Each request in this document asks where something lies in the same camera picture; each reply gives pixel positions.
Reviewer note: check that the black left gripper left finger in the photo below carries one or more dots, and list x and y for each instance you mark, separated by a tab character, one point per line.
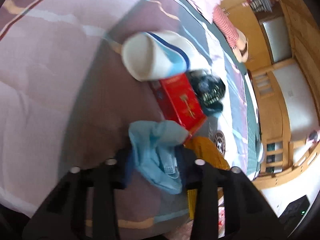
63	214

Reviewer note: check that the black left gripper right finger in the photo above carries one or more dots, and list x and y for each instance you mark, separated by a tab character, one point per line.
247	213

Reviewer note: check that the yellow snack bag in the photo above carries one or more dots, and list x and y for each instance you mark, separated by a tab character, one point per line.
204	149

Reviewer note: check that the light blue face mask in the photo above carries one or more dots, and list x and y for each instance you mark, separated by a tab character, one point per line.
153	147

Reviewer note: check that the red cigarette box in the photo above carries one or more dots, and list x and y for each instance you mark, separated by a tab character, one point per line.
178	102

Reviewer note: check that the dark green wrapper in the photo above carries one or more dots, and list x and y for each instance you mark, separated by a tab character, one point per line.
209	90

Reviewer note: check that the white blue paper cup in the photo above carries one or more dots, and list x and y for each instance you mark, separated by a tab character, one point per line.
150	56

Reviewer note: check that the white massager device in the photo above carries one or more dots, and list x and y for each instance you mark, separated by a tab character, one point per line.
260	152

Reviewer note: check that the striped pink grey bedsheet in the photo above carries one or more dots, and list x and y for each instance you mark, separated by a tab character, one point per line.
67	100

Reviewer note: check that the wooden footboard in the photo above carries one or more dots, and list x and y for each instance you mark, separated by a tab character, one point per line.
284	159

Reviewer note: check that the white flat board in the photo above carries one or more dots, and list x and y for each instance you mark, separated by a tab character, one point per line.
252	95

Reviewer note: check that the red striped plush doll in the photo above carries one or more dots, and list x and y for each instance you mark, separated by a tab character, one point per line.
234	37

